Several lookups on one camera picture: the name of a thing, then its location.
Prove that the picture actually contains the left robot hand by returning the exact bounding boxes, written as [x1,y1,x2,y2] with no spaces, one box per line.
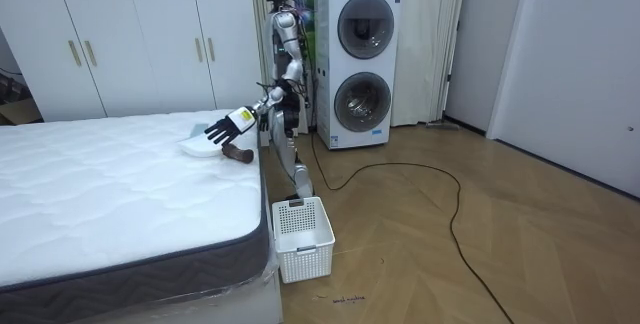
[203,106,259,147]

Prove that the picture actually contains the brown soft toy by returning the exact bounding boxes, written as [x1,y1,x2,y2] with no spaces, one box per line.
[221,142,256,165]

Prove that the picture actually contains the white folded cloth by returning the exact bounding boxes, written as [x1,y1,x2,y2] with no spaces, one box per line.
[178,133,224,159]

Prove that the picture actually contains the robot legs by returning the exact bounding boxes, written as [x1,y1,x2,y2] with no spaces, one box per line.
[268,107,316,201]

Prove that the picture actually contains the robot body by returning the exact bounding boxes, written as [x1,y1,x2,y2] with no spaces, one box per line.
[256,0,307,115]

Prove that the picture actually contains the white stacked washing machines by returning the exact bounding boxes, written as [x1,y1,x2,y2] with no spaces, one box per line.
[314,0,402,151]

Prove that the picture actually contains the white plastic laundry basket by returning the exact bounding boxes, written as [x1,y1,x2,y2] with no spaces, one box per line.
[271,196,337,285]

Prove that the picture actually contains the white mattress bed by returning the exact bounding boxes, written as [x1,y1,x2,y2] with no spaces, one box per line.
[0,108,284,324]

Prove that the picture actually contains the white curtain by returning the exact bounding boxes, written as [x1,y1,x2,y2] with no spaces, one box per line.
[383,0,470,128]

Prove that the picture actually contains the cardboard box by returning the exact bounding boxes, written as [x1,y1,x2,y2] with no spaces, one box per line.
[0,96,44,126]

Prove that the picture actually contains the white door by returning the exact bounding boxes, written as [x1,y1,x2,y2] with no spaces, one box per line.
[486,0,640,200]

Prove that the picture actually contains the white wardrobe with gold handles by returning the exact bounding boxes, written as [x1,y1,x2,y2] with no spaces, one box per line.
[0,0,265,124]

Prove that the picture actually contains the black floor cable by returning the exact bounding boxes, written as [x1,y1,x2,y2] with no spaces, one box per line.
[308,131,516,324]

